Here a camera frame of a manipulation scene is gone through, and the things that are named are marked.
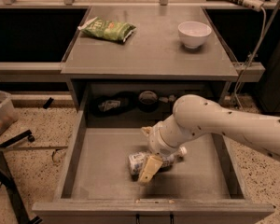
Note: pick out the blue plastic bottle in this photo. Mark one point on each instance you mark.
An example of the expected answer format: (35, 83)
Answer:
(136, 160)

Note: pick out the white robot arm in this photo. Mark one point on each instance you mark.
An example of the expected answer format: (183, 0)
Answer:
(193, 117)

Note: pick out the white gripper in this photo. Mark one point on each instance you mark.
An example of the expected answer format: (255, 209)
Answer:
(154, 143)

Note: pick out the green chip bag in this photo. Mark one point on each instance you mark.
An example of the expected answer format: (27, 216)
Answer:
(115, 31)

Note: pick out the open grey drawer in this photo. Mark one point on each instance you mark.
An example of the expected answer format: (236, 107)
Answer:
(96, 187)

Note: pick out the white ceramic bowl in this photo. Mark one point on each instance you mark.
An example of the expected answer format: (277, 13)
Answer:
(193, 34)

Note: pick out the clear plastic storage bin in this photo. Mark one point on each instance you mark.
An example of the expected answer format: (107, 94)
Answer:
(8, 114)

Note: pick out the grey cabinet counter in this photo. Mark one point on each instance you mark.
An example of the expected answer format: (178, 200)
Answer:
(153, 51)

